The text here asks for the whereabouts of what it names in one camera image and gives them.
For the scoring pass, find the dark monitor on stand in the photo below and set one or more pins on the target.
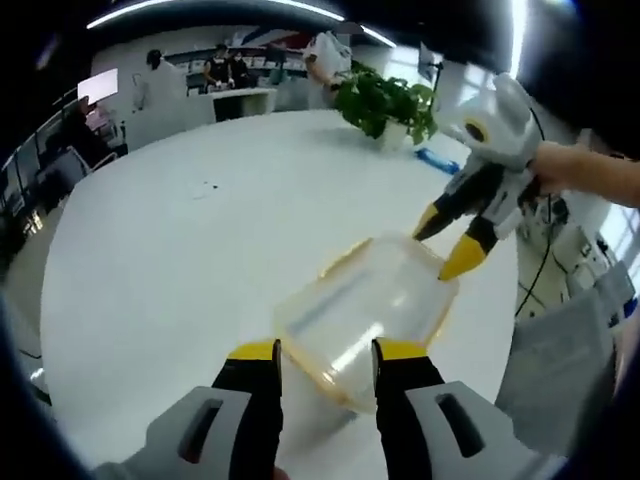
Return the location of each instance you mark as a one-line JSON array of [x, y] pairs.
[[429, 62]]

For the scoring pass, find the person's left hand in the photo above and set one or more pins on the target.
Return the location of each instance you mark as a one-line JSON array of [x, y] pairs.
[[282, 475]]

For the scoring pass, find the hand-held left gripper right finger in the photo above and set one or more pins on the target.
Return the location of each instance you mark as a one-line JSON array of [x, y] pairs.
[[405, 395]]

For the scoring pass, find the green potted plant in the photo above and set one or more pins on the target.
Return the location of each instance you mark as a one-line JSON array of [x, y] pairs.
[[380, 97]]

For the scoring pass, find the grey chair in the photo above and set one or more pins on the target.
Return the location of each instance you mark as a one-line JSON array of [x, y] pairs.
[[565, 360]]

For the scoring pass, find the white paper cup pot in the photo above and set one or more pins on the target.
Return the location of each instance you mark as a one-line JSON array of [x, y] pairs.
[[393, 136]]

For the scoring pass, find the blue wet wipes pack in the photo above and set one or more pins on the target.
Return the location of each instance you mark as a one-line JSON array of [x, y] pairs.
[[437, 161]]

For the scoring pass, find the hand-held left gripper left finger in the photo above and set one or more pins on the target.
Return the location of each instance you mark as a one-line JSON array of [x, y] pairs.
[[250, 400]]

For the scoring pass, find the clear plastic buckle box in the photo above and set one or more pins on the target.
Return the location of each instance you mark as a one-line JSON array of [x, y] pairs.
[[360, 310]]

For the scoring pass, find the bright white wall screen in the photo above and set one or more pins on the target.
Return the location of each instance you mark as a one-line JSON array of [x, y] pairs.
[[98, 85]]

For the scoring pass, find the person's right hand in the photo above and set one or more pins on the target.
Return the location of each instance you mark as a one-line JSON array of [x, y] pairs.
[[555, 167]]

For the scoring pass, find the long ceiling light strip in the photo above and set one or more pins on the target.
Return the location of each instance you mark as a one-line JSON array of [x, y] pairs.
[[200, 10]]

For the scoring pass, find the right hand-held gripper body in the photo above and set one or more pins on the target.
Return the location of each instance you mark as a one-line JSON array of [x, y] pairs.
[[505, 125]]

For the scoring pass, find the white counter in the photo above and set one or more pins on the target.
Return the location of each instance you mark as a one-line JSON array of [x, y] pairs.
[[240, 102]]

